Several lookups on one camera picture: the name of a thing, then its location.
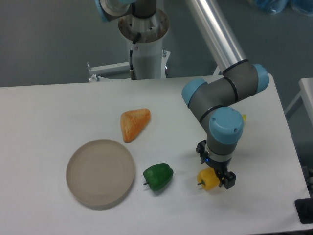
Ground green bell pepper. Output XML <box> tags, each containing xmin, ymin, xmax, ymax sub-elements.
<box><xmin>143</xmin><ymin>163</ymin><xmax>174</xmax><ymax>191</ymax></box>

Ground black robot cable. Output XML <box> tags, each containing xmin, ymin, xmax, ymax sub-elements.
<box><xmin>129</xmin><ymin>32</ymin><xmax>141</xmax><ymax>81</ymax></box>

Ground white side table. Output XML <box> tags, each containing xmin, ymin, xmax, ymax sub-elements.
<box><xmin>284</xmin><ymin>78</ymin><xmax>313</xmax><ymax>123</ymax></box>

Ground blue plastic bag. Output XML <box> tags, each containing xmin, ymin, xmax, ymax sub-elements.
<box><xmin>248</xmin><ymin>0</ymin><xmax>313</xmax><ymax>17</ymax></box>

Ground yellow bell pepper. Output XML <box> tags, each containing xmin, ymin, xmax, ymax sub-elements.
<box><xmin>197</xmin><ymin>168</ymin><xmax>220</xmax><ymax>190</ymax></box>

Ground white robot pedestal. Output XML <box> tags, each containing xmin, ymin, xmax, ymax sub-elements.
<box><xmin>88</xmin><ymin>9</ymin><xmax>170</xmax><ymax>82</ymax></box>

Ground orange triangular bread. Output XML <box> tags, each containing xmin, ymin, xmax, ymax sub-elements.
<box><xmin>120</xmin><ymin>108</ymin><xmax>151</xmax><ymax>143</ymax></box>

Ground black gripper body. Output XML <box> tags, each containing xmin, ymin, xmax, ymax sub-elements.
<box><xmin>202</xmin><ymin>153</ymin><xmax>232</xmax><ymax>175</ymax></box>

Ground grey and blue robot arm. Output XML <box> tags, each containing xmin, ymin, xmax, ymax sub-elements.
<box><xmin>95</xmin><ymin>0</ymin><xmax>269</xmax><ymax>188</ymax></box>

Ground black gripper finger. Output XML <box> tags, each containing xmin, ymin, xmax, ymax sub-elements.
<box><xmin>196</xmin><ymin>140</ymin><xmax>207</xmax><ymax>164</ymax></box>
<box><xmin>218</xmin><ymin>171</ymin><xmax>236</xmax><ymax>189</ymax></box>

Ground black device at table edge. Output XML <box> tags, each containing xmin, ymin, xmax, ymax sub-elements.
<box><xmin>294</xmin><ymin>198</ymin><xmax>313</xmax><ymax>224</ymax></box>

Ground beige round plate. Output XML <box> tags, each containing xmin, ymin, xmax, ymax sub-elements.
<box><xmin>66</xmin><ymin>139</ymin><xmax>135</xmax><ymax>210</ymax></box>

